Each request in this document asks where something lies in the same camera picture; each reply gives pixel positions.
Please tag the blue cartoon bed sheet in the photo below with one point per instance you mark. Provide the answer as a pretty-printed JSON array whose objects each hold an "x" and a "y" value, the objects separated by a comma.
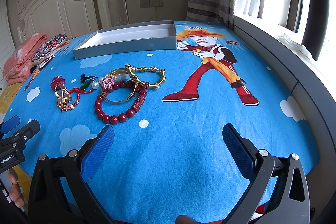
[{"x": 170, "y": 158}]

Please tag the wall socket plate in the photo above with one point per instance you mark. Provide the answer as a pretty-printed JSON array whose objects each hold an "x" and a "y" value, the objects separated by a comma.
[{"x": 150, "y": 3}]

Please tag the pink folded blanket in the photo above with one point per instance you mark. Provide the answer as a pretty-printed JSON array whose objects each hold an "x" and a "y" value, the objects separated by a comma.
[{"x": 17, "y": 67}]

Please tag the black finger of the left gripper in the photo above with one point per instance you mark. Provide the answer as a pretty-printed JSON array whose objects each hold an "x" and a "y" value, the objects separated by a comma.
[{"x": 25, "y": 133}]

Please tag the grey window sill ledge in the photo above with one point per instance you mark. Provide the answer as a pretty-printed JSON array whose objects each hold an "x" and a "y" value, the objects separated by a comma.
[{"x": 277, "y": 45}]

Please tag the jade pendant pink knot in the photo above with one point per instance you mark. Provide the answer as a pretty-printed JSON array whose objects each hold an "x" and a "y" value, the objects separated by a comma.
[{"x": 113, "y": 82}]

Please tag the yellow bed sheet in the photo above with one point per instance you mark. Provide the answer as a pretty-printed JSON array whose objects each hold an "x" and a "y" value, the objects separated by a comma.
[{"x": 7, "y": 97}]

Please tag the white pearl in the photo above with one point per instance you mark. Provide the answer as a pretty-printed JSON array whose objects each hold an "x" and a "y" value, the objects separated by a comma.
[
  {"x": 95, "y": 85},
  {"x": 100, "y": 80}
]

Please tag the person's left hand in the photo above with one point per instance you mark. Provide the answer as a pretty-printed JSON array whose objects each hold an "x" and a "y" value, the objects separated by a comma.
[{"x": 15, "y": 191}]

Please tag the white wooden headboard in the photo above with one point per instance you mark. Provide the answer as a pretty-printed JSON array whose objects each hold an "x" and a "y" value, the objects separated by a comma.
[{"x": 70, "y": 17}]

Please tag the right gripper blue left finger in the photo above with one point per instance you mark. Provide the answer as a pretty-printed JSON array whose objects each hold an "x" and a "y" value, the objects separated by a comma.
[{"x": 60, "y": 192}]

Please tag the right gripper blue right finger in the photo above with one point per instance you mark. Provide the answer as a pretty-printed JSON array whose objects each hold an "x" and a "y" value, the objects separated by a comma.
[{"x": 289, "y": 202}]

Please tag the grey cardboard tray box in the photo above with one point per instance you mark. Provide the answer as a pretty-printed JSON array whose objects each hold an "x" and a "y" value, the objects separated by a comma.
[{"x": 145, "y": 36}]

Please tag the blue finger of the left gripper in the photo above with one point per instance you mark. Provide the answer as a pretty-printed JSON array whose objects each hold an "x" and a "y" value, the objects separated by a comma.
[{"x": 10, "y": 124}]

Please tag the plain gold bangle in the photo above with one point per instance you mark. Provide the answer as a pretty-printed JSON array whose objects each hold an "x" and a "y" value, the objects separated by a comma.
[{"x": 104, "y": 93}]

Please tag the gold bamboo bangle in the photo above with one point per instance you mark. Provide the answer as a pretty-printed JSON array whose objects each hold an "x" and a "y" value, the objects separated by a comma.
[{"x": 149, "y": 77}]

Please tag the patterned pillow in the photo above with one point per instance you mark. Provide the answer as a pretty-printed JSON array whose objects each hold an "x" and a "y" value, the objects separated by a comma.
[{"x": 47, "y": 47}]

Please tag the red flower brooch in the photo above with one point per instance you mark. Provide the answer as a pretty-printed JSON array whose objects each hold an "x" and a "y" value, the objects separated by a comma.
[{"x": 57, "y": 80}]

